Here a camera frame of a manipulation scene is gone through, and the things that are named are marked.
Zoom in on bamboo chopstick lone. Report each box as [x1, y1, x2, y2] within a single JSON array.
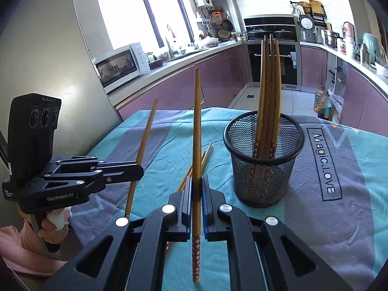
[[253, 37, 268, 158]]

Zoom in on pink sleeve left forearm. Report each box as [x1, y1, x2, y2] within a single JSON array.
[[1, 226, 66, 276]]

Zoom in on left hand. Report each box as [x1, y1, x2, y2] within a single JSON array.
[[38, 207, 72, 244]]

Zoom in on black mesh pen cup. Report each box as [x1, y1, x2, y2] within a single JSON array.
[[223, 111, 305, 208]]

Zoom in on white microwave oven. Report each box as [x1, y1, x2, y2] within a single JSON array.
[[92, 43, 149, 93]]

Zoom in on teal and purple tablecloth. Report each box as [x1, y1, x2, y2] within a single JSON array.
[[70, 108, 387, 290]]

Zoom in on yellow cooking oil bottle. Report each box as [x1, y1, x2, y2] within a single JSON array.
[[313, 85, 325, 113]]

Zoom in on black built-in oven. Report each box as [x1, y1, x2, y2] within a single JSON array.
[[245, 42, 303, 91]]

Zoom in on black range hood stove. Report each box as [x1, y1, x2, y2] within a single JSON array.
[[243, 15, 298, 42]]

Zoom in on white rice cooker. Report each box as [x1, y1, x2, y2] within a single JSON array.
[[299, 15, 316, 43]]

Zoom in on steel stock pot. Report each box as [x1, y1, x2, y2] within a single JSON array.
[[321, 30, 339, 48]]

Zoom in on pink electric kettle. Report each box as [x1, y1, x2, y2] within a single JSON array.
[[343, 22, 355, 40]]

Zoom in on mint green appliance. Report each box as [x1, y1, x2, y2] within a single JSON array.
[[362, 32, 383, 65]]

